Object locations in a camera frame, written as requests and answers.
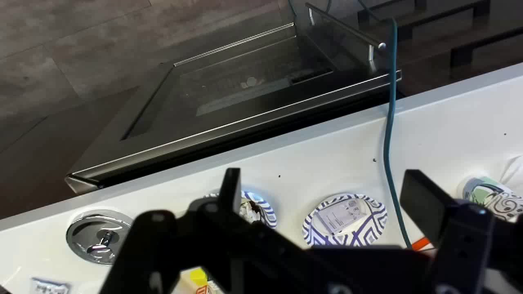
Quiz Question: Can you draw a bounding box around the dark glass panel with bracket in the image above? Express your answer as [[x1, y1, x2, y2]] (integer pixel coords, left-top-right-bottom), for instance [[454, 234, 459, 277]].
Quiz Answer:
[[302, 2, 389, 76]]

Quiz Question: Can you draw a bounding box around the clear snack packet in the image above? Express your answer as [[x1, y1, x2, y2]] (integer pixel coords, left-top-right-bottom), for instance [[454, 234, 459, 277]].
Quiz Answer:
[[29, 277, 72, 294]]

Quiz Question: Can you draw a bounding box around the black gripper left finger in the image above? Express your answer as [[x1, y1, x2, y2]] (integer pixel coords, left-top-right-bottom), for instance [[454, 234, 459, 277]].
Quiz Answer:
[[100, 167, 328, 294]]

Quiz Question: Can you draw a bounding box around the patterned ceramic bowl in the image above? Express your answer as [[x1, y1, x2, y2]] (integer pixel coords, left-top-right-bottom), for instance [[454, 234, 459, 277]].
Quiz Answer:
[[239, 189, 281, 229]]

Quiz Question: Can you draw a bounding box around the blue cable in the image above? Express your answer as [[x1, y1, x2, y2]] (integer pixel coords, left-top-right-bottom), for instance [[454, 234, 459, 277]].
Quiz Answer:
[[379, 15, 413, 251]]

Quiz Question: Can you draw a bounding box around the silver round lid with knob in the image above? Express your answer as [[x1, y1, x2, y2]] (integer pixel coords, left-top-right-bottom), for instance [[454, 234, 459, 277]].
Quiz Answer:
[[64, 210, 136, 267]]

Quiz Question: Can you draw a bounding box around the orange plastic item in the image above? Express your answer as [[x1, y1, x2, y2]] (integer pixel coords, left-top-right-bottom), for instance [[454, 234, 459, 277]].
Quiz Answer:
[[409, 236, 438, 254]]

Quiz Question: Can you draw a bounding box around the patterned paper cup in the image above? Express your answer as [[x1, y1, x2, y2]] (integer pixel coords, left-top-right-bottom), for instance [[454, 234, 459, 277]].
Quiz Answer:
[[461, 175, 523, 223]]

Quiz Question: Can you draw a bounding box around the blue patterned paper plate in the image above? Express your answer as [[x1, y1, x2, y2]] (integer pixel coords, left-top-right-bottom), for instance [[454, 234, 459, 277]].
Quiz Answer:
[[301, 192, 391, 249]]

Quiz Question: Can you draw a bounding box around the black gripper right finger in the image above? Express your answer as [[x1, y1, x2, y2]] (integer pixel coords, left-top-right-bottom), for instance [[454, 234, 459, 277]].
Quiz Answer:
[[399, 169, 523, 294]]

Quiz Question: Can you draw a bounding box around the black stand frame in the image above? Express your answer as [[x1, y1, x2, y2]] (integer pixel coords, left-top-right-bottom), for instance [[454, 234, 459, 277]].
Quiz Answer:
[[356, 0, 523, 69]]

